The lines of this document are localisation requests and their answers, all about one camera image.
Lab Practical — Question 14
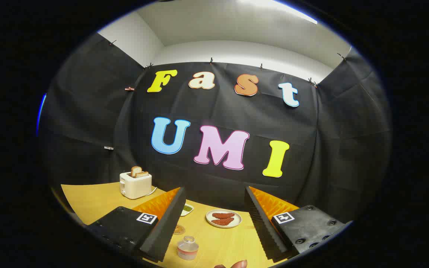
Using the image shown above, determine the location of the wooden table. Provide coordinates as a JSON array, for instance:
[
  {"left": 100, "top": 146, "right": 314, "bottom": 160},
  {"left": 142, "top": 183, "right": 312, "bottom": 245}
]
[{"left": 61, "top": 182, "right": 293, "bottom": 268}]

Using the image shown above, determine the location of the black backdrop cloth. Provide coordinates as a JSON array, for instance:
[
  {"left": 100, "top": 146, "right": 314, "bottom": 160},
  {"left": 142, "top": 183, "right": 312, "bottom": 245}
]
[{"left": 38, "top": 33, "right": 392, "bottom": 224}]

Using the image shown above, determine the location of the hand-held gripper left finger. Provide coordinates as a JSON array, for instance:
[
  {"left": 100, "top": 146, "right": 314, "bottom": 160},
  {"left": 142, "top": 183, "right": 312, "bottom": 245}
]
[{"left": 84, "top": 187, "right": 187, "bottom": 263}]

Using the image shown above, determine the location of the white round plate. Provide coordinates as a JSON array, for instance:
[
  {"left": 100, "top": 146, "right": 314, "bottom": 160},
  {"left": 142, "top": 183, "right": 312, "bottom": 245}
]
[{"left": 206, "top": 209, "right": 242, "bottom": 229}]

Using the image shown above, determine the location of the clear juice bottle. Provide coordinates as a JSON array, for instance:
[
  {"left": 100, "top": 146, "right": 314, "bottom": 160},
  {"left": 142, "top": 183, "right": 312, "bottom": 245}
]
[{"left": 177, "top": 236, "right": 199, "bottom": 261}]

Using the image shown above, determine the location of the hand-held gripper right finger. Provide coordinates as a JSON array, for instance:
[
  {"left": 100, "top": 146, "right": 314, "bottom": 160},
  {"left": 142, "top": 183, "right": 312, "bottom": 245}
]
[{"left": 244, "top": 186, "right": 353, "bottom": 261}]

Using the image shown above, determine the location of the white toaster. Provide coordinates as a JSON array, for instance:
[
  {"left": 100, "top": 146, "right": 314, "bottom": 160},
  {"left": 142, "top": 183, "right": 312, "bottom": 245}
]
[{"left": 120, "top": 171, "right": 152, "bottom": 200}]

